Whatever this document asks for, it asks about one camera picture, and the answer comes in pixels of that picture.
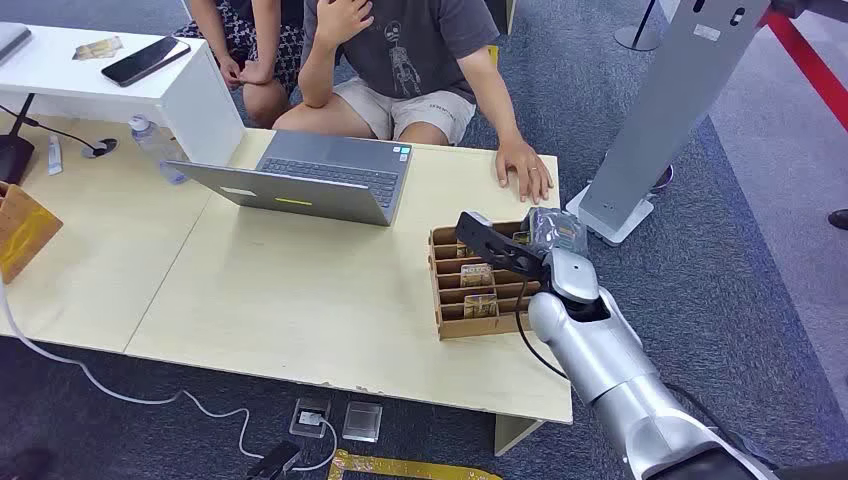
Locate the person's right hand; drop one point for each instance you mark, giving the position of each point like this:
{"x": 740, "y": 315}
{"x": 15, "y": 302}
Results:
{"x": 230, "y": 71}
{"x": 341, "y": 20}

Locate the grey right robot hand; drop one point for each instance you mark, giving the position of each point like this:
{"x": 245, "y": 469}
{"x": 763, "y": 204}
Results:
{"x": 555, "y": 230}

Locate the person's left hand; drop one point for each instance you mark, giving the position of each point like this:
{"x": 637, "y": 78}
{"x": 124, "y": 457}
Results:
{"x": 523, "y": 169}
{"x": 257, "y": 73}

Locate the person's left forearm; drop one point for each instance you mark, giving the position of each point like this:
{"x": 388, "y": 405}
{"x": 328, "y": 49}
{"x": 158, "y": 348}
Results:
{"x": 266, "y": 33}
{"x": 493, "y": 99}

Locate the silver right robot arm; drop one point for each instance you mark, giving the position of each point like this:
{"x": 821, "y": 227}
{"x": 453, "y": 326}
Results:
{"x": 613, "y": 371}

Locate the person's right forearm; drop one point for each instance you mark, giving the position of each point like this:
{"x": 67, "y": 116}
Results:
{"x": 316, "y": 73}
{"x": 210, "y": 30}

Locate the person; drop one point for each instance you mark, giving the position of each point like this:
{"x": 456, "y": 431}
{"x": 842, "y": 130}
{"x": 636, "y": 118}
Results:
{"x": 265, "y": 99}
{"x": 411, "y": 53}

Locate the brown printed hotel card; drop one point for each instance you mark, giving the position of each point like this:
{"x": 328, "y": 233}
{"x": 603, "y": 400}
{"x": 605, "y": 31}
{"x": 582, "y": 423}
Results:
{"x": 463, "y": 251}
{"x": 476, "y": 275}
{"x": 480, "y": 306}

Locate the brown slotted card holder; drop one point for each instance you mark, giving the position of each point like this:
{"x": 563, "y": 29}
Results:
{"x": 450, "y": 324}

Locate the white desk shelf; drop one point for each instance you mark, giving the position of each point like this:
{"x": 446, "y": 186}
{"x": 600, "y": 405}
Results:
{"x": 192, "y": 106}

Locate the black smartphone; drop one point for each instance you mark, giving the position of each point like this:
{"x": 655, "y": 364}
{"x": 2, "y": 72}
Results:
{"x": 146, "y": 61}

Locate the clear plastic water bottle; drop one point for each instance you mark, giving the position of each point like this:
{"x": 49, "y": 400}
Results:
{"x": 156, "y": 149}

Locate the grey open laptop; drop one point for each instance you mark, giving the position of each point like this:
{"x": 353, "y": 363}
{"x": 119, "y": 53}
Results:
{"x": 311, "y": 192}

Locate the grey kiosk stand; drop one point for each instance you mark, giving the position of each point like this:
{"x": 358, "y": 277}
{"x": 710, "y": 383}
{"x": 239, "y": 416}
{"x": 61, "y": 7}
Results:
{"x": 669, "y": 99}

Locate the round stanchion base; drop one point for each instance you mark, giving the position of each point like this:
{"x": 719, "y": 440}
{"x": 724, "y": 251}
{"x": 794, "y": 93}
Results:
{"x": 636, "y": 36}

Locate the small white tube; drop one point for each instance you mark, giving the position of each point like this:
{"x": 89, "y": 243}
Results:
{"x": 55, "y": 156}

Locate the pale desk leg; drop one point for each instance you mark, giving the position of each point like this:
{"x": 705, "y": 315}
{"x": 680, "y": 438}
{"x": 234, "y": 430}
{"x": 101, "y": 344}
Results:
{"x": 513, "y": 434}

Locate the closed grey laptop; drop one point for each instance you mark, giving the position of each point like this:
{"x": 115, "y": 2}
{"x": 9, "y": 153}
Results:
{"x": 12, "y": 38}

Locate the black monitor stand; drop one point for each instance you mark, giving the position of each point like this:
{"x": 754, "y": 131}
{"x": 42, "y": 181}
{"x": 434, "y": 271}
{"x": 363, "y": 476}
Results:
{"x": 13, "y": 156}

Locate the brown wooden box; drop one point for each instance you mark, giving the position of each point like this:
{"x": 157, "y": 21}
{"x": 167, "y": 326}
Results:
{"x": 26, "y": 232}

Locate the clear floor socket cover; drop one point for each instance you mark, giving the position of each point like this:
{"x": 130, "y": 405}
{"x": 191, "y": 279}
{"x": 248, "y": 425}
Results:
{"x": 362, "y": 422}

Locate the black shoe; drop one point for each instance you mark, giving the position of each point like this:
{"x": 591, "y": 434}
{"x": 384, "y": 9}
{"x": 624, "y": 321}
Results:
{"x": 840, "y": 219}

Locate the yellow patterned floor tape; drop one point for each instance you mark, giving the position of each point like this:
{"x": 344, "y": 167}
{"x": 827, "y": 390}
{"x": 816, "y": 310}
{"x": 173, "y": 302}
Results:
{"x": 397, "y": 469}

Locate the red barrier belt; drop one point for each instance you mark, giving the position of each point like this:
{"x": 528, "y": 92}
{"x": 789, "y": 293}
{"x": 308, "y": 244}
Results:
{"x": 811, "y": 66}

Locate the floor power socket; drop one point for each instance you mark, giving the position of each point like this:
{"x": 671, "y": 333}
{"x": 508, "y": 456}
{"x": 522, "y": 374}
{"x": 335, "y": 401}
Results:
{"x": 310, "y": 418}

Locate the black power adapter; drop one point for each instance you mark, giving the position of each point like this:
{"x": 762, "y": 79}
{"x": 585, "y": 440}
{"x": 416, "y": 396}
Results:
{"x": 275, "y": 460}

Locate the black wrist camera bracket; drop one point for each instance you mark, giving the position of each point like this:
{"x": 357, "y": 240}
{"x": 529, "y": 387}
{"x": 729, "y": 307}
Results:
{"x": 493, "y": 246}

